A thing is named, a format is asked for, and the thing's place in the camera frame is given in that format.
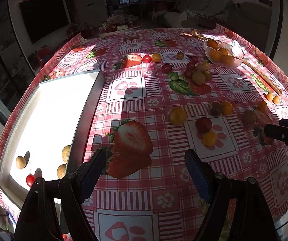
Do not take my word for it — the green kiwi-like fruit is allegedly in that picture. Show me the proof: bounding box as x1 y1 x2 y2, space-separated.
242 109 256 125

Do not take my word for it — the red cherry tomato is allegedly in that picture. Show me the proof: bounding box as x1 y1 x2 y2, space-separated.
26 174 36 188

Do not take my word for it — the yellow cherry tomato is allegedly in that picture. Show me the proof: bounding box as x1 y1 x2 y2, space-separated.
201 131 217 147

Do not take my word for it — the orange cherry tomato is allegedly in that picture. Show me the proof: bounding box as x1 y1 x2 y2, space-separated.
221 101 233 115

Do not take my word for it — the tan round fruit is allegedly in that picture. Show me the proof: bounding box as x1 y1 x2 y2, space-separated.
16 156 26 170

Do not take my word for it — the dark red tomato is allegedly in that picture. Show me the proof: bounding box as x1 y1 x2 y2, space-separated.
161 64 173 74
196 117 212 134

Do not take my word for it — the dark green brown tomato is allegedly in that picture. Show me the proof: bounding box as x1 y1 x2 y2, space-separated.
210 102 222 116

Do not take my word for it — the yellow orange tomato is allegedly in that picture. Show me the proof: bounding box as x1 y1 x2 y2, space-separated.
169 106 187 126

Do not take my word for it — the tan fruit at tray edge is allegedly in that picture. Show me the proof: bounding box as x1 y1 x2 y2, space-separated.
61 145 71 163

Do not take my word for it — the white rectangular tray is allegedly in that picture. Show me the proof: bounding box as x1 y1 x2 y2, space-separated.
0 69 104 219

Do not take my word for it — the clear glass bowl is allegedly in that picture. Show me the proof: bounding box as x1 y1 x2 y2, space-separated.
204 38 245 68

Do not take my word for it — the green yellow tomato cluster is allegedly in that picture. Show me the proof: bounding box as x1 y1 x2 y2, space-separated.
192 71 206 85

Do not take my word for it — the small orange tomato far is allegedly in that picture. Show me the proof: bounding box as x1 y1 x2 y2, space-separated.
176 52 184 60

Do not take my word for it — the white sofa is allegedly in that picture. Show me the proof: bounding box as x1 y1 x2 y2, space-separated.
163 0 235 28

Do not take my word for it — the yellow tomato far row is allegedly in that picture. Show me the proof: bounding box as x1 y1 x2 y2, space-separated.
151 53 162 63

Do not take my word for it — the red tomato far row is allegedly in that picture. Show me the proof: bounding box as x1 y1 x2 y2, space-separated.
142 54 152 64

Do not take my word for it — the round coffee table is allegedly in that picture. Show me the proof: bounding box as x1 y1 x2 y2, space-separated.
98 14 144 35

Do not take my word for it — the dark television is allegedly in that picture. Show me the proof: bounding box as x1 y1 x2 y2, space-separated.
19 0 69 44

